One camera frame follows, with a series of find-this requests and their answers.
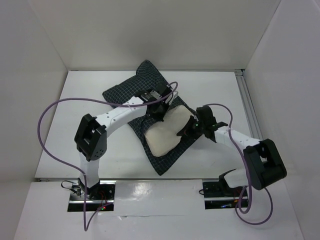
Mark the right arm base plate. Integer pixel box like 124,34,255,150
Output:
198,179,243,210

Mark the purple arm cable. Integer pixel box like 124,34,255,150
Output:
37,81,180,231
206,102,274,226

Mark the dark checked pillowcase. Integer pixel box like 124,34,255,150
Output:
102,60,197,176

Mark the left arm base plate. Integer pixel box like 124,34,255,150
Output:
66,181,116,213

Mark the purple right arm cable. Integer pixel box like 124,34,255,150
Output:
206,102,274,226

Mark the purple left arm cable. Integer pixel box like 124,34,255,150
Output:
37,81,180,231

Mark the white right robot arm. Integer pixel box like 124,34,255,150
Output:
177,105,287,196

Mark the cream pillow with bear print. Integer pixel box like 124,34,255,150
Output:
144,105,194,157

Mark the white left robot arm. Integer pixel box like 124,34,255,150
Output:
74,81,178,200

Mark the aluminium frame rail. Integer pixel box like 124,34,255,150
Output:
234,69,263,139

